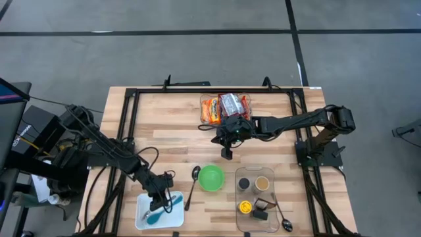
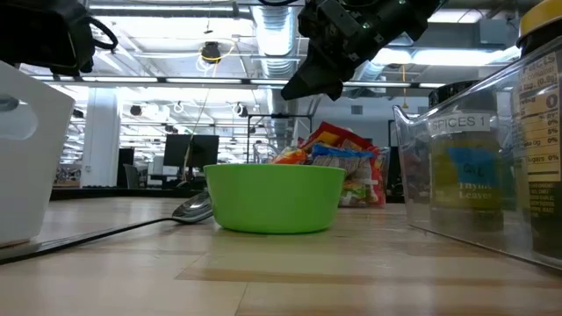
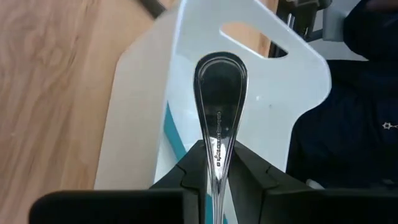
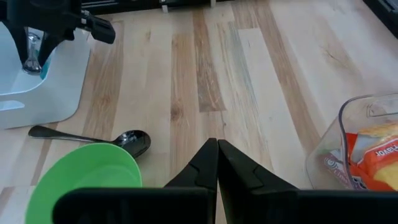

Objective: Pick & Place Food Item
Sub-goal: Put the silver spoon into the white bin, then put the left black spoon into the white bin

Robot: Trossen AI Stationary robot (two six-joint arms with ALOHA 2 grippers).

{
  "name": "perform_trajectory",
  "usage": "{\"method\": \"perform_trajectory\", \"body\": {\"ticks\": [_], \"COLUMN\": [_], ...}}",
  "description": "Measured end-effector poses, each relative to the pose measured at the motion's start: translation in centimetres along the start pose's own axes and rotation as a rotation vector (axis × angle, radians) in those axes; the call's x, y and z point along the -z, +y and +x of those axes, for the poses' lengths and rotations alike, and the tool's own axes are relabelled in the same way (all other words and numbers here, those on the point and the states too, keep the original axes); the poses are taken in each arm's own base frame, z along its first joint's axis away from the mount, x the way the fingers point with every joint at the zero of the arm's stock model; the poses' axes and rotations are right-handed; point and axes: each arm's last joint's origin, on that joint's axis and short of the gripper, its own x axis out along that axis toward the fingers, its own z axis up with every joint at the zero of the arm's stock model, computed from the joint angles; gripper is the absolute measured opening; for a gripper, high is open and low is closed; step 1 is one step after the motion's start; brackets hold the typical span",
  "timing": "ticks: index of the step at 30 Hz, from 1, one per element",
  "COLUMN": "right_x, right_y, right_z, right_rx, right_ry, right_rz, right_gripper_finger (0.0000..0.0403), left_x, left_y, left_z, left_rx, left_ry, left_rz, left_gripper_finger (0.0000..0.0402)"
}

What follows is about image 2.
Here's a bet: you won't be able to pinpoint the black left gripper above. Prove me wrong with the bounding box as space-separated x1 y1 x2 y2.
0 0 96 75

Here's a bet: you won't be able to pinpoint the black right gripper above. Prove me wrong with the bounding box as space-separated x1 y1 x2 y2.
280 0 444 102

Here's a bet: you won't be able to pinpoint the blue noodle packet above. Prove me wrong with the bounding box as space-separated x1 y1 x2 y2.
310 143 378 182

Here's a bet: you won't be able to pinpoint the black lid spice jar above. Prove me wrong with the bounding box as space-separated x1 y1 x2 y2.
428 79 507 233

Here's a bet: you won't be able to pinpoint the yellow lid seasoning jar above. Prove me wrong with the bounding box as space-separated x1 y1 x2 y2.
515 0 562 261

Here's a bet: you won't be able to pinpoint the black metal rack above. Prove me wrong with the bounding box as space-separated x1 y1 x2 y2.
245 112 313 164

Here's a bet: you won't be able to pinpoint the short clear plastic bin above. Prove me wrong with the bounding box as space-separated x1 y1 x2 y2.
252 142 393 209

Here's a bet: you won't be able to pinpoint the white square pillar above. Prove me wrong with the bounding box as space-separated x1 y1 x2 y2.
81 87 122 189

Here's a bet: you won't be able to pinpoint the green plastic bowl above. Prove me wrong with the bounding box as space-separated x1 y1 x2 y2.
204 162 348 235

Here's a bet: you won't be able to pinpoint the ceiling light strip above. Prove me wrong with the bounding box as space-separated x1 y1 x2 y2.
32 75 449 90

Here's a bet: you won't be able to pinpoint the long clear plastic bin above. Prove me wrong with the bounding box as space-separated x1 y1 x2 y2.
392 33 562 274

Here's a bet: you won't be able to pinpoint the black computer monitor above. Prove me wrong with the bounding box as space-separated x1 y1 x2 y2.
162 133 220 170

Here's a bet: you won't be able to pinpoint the white plastic bin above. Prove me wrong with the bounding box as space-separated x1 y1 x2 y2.
0 60 76 250

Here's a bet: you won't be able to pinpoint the dark office chair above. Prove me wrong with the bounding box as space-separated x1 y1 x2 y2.
122 162 141 190

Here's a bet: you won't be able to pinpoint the yellow hanging cord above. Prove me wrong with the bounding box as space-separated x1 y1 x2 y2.
400 64 409 110

